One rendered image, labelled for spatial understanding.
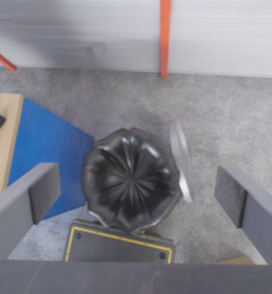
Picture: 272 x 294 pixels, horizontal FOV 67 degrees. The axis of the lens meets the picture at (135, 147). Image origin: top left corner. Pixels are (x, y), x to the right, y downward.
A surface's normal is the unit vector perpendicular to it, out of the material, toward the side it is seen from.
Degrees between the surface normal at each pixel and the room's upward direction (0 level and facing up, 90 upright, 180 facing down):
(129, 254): 0
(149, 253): 0
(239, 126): 0
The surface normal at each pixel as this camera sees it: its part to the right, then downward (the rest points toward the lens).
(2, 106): -0.12, -0.14
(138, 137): -0.47, -0.01
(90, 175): 0.65, 0.18
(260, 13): -0.11, 0.99
